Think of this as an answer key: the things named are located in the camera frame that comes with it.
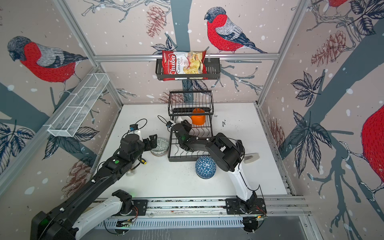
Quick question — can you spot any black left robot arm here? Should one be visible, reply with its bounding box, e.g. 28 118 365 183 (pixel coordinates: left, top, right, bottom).
30 134 158 240

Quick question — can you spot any orange plastic bowl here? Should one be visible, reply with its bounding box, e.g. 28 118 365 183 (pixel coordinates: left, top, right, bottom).
191 108 206 126

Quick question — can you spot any small glass jar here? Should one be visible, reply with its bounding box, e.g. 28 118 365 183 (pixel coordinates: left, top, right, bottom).
126 169 136 176

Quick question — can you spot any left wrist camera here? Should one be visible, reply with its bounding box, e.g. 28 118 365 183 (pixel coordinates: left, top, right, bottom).
130 124 139 132

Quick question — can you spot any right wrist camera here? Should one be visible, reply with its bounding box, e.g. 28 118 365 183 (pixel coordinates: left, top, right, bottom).
166 121 175 130

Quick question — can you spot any red cassava chips bag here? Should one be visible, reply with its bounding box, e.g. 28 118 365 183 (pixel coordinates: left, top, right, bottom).
162 51 207 81

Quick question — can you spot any grey green patterned bowl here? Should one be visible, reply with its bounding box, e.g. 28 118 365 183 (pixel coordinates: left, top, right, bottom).
151 138 169 157

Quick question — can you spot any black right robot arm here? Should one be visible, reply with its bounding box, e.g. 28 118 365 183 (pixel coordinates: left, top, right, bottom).
168 121 267 218

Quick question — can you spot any white wire mesh basket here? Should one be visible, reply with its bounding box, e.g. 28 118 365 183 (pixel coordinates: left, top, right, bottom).
48 73 110 137

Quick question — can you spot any black wall shelf basket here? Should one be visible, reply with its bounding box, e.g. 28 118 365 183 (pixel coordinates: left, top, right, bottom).
155 58 221 81

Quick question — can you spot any white tape roll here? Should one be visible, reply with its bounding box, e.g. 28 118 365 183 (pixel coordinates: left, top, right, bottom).
243 153 260 164

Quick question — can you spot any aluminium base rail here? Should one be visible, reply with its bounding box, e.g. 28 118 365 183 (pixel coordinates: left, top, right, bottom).
98 195 311 231

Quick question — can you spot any black wire dish rack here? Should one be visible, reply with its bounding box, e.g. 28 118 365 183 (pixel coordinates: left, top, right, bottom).
166 90 214 162

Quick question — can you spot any white ceramic bowl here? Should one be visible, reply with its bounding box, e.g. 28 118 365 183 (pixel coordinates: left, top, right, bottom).
176 116 183 124

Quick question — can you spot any blue patterned bowl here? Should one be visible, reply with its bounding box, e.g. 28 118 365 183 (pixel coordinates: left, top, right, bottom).
195 156 217 179

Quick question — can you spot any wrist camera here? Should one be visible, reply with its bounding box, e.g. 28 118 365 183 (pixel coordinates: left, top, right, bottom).
130 124 139 132
166 121 175 130

